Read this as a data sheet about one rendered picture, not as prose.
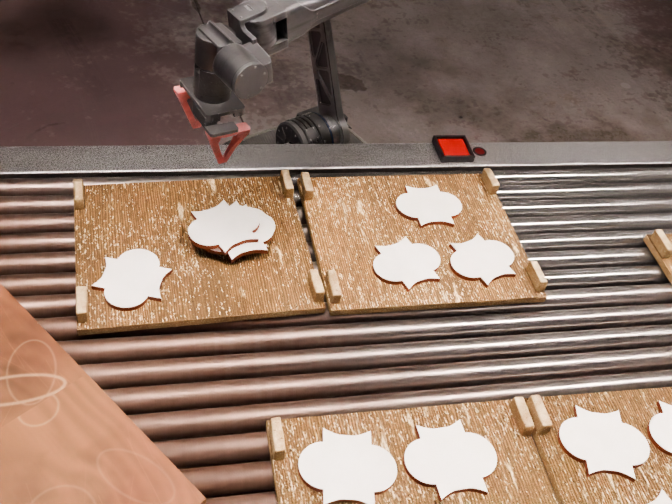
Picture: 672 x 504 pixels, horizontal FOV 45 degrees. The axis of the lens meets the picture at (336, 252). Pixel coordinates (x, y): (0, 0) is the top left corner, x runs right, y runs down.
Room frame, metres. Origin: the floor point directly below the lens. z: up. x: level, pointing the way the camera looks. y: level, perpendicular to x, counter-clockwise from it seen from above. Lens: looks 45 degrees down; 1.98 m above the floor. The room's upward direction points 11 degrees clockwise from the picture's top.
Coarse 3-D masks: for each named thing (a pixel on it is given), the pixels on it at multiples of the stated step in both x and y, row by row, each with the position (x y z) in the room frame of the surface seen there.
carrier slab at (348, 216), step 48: (336, 192) 1.22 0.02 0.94; (384, 192) 1.25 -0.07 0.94; (480, 192) 1.31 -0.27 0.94; (336, 240) 1.09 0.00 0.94; (384, 240) 1.12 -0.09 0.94; (432, 240) 1.14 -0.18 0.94; (384, 288) 0.99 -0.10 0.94; (432, 288) 1.02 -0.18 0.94; (480, 288) 1.04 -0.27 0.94; (528, 288) 1.06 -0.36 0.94
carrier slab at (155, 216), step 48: (96, 192) 1.09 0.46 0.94; (144, 192) 1.11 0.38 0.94; (192, 192) 1.14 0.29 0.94; (240, 192) 1.17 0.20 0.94; (96, 240) 0.97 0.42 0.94; (144, 240) 0.99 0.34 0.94; (288, 240) 1.06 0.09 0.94; (192, 288) 0.90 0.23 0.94; (240, 288) 0.93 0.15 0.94; (288, 288) 0.95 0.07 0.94
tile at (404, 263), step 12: (408, 240) 1.12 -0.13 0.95; (384, 252) 1.07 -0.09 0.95; (396, 252) 1.08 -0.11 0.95; (408, 252) 1.09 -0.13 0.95; (420, 252) 1.09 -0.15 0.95; (432, 252) 1.10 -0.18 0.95; (384, 264) 1.04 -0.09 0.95; (396, 264) 1.05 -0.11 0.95; (408, 264) 1.05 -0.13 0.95; (420, 264) 1.06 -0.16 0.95; (432, 264) 1.07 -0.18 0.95; (384, 276) 1.01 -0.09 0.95; (396, 276) 1.02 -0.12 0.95; (408, 276) 1.02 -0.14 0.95; (420, 276) 1.03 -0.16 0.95; (432, 276) 1.04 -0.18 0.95; (408, 288) 1.00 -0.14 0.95
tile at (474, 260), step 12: (480, 240) 1.16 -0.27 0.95; (492, 240) 1.16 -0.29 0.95; (456, 252) 1.11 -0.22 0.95; (468, 252) 1.12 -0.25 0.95; (480, 252) 1.12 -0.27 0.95; (492, 252) 1.13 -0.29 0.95; (504, 252) 1.14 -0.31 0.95; (456, 264) 1.08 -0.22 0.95; (468, 264) 1.09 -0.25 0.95; (480, 264) 1.09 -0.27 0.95; (492, 264) 1.10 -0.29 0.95; (504, 264) 1.11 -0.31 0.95; (468, 276) 1.05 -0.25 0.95; (480, 276) 1.06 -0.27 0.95; (492, 276) 1.07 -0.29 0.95; (504, 276) 1.08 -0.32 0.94
